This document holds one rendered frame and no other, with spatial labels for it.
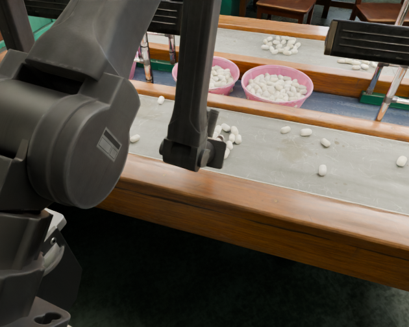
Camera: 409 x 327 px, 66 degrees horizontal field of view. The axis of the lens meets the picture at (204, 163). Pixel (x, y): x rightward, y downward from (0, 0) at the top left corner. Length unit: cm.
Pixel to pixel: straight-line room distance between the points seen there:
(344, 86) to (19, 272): 131
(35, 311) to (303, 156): 84
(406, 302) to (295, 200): 100
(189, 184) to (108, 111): 62
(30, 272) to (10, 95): 12
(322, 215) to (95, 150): 66
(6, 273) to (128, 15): 20
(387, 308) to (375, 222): 86
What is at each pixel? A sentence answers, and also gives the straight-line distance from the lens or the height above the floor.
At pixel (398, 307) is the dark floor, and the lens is 170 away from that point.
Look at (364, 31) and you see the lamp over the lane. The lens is 85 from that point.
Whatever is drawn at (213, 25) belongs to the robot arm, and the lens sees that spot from 51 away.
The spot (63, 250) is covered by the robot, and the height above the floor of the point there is 100.
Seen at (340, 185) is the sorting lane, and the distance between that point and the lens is 94.
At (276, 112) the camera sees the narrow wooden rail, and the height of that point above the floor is 76.
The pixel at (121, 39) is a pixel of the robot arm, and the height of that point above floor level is 128.
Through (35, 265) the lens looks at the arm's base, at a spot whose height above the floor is 119.
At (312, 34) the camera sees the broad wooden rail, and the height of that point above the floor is 76.
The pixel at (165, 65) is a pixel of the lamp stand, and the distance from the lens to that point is 148.
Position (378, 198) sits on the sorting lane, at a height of 74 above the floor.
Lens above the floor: 139
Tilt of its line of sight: 45 degrees down
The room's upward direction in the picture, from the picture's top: straight up
